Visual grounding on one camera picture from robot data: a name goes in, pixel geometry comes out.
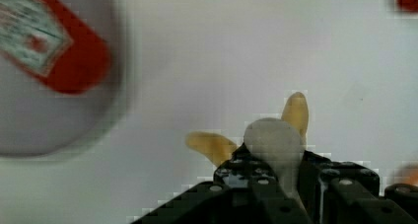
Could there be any red ketchup bottle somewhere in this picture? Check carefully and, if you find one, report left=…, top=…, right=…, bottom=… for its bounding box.
left=1, top=0, right=111, bottom=95

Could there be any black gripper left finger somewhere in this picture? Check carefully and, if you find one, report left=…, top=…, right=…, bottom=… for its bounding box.
left=131, top=146, right=313, bottom=224

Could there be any pale pink round plate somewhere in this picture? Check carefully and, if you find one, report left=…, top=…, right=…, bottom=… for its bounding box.
left=1, top=0, right=124, bottom=157

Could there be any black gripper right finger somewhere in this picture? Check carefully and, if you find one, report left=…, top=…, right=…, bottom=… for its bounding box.
left=298, top=151, right=418, bottom=224

